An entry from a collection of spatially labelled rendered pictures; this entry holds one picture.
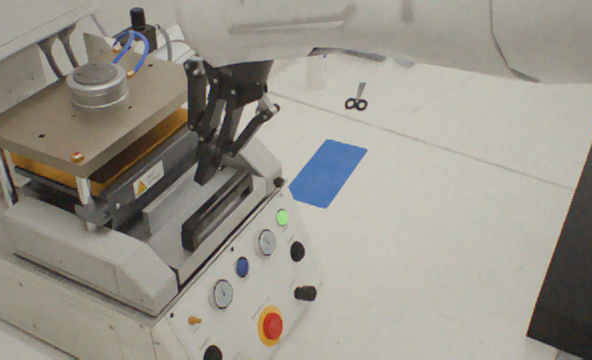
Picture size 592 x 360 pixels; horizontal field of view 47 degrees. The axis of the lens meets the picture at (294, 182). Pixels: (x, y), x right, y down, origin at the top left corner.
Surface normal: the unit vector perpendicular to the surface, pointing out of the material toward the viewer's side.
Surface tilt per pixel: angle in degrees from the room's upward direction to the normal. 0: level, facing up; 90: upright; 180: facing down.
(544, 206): 0
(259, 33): 98
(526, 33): 106
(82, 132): 0
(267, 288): 65
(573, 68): 128
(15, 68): 90
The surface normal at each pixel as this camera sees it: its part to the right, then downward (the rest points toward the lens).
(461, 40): -0.66, 0.65
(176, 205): 0.88, 0.29
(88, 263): -0.47, 0.53
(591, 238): -0.36, -0.18
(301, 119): 0.00, -0.80
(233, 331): 0.80, -0.08
